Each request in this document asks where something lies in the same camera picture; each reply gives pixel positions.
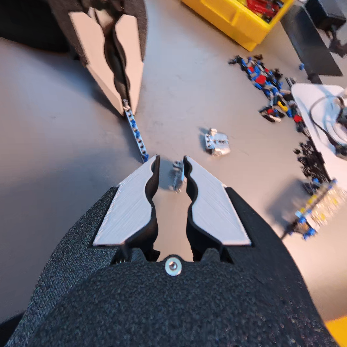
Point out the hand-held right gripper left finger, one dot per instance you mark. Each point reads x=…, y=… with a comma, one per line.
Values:
x=127, y=211

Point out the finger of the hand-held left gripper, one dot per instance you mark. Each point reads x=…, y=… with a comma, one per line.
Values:
x=132, y=54
x=92, y=48

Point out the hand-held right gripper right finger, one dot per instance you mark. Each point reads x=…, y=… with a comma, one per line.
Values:
x=217, y=211

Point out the silver engine block piece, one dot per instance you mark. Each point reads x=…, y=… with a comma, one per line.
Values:
x=177, y=176
x=217, y=143

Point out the long grey beam with pins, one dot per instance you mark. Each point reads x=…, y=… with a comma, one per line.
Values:
x=134, y=130

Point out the person's black clothing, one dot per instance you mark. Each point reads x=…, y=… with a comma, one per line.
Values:
x=27, y=24

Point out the transparent brick assembly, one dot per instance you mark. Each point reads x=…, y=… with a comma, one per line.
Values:
x=320, y=206

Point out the yellow storage bin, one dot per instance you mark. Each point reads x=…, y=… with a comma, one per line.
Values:
x=230, y=19
x=337, y=333

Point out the pile of black pins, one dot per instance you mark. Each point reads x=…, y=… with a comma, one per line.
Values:
x=311, y=160

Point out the pile of small mixed pieces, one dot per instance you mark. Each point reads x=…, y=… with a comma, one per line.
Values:
x=268, y=81

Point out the grey motor with orange end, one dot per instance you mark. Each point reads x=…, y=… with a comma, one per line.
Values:
x=342, y=150

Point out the small black connector piece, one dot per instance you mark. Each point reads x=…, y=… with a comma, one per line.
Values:
x=314, y=78

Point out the black power adapter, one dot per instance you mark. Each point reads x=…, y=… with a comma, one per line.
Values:
x=325, y=10

